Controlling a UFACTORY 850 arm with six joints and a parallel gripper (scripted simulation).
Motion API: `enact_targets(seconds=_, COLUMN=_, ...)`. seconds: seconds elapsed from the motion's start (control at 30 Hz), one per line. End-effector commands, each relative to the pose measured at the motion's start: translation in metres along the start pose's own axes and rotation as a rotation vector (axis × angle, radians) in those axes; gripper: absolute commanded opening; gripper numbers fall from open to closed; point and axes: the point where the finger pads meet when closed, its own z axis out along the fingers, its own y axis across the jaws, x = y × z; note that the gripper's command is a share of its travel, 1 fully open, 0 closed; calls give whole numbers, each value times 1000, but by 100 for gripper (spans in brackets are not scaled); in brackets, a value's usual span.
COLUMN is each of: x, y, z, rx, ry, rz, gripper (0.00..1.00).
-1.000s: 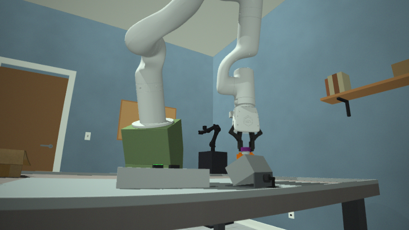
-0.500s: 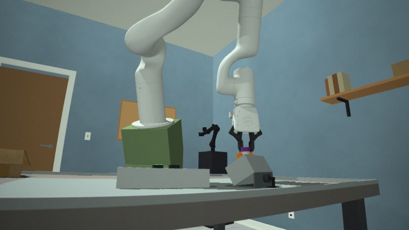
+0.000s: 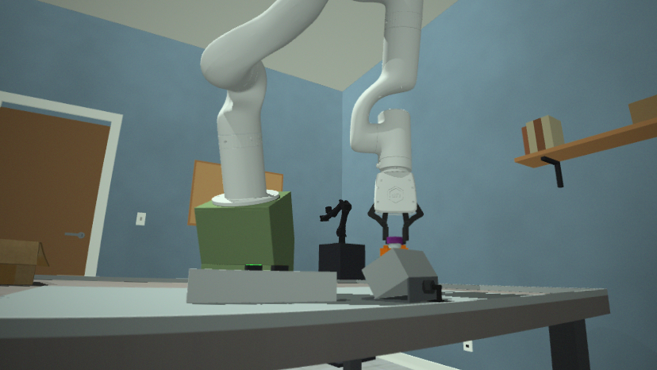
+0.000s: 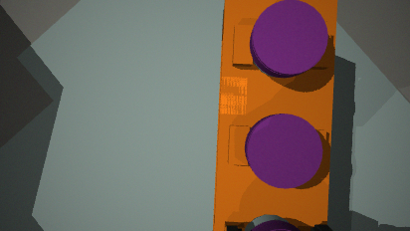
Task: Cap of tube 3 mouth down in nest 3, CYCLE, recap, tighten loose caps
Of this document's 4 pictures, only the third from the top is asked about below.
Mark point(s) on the white key housing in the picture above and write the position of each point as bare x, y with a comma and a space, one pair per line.
403, 276

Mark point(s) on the open brown cardboard box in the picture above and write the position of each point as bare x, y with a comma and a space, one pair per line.
15, 258

